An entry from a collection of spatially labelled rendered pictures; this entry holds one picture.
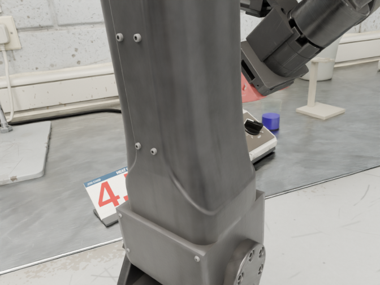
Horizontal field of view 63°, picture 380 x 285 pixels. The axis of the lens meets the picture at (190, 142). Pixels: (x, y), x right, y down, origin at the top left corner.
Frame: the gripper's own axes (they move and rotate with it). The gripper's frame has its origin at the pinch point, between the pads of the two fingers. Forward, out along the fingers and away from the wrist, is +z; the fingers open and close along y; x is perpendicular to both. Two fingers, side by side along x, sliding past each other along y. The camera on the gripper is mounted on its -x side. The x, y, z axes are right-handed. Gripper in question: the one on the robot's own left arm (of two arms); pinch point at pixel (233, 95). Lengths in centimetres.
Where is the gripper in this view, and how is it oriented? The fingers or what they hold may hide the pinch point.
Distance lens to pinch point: 46.4
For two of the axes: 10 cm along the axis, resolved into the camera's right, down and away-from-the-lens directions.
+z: -4.8, 4.0, 7.8
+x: 5.1, 8.5, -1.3
